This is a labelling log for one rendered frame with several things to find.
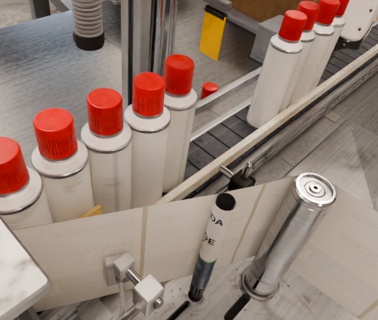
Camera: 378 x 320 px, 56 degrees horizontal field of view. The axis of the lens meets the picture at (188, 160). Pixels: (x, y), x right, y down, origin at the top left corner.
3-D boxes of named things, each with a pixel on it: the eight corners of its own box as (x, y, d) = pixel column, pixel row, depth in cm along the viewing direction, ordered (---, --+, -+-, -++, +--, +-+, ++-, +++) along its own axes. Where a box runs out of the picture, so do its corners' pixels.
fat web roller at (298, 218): (263, 309, 42) (326, 218, 29) (233, 282, 44) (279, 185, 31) (283, 284, 45) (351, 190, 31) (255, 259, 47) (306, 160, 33)
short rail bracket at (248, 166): (232, 225, 56) (251, 174, 47) (218, 213, 57) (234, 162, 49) (244, 213, 58) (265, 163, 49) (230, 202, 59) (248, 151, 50)
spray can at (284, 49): (263, 135, 64) (303, 26, 49) (240, 120, 66) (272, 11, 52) (278, 123, 67) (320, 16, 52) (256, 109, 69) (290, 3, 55)
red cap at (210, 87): (197, 98, 78) (199, 85, 75) (206, 91, 80) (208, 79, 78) (209, 105, 77) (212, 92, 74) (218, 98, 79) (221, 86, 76)
